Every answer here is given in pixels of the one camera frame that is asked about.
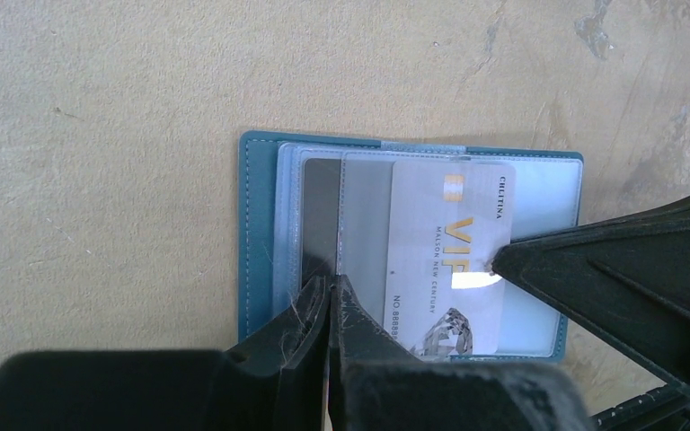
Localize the dark card in holder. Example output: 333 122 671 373
301 158 341 286

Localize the white VIP card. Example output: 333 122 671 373
384 160 517 359

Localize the blue card holder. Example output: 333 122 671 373
237 131 583 362

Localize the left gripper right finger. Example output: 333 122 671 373
328 276 596 430

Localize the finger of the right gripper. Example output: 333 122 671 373
491 196 690 393
592 385 690 431

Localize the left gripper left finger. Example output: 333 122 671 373
0 277 330 430

